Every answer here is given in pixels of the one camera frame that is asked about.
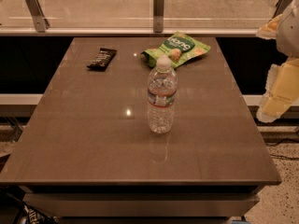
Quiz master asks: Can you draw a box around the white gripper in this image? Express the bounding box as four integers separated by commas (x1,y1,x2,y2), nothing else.
256,0,299,123

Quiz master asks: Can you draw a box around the clear plastic water bottle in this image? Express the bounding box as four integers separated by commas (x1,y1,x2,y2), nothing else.
148,55,178,133

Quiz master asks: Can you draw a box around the green snack bag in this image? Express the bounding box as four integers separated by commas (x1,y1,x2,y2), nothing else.
142,32,210,69

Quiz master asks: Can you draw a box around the black snack bar wrapper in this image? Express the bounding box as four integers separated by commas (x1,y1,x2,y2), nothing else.
88,48,117,71

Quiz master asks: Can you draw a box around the glass railing panel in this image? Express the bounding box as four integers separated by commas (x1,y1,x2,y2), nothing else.
0,0,279,29

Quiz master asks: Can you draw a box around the grey table base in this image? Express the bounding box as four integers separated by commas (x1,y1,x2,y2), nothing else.
24,192,259,217

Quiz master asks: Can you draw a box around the right metal railing bracket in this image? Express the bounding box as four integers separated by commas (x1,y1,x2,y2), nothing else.
273,0,292,17

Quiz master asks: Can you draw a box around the metal railing bracket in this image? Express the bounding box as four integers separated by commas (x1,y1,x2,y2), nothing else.
153,0,164,33
273,0,292,17
25,0,50,33

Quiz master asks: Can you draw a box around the black floor cable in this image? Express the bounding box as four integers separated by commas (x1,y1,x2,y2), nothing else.
264,136,299,161

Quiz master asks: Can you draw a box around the middle metal railing bracket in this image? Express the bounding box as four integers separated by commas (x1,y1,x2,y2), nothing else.
153,0,164,33

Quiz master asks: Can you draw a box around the left metal railing bracket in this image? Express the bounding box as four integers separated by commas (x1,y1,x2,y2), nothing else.
25,0,50,33

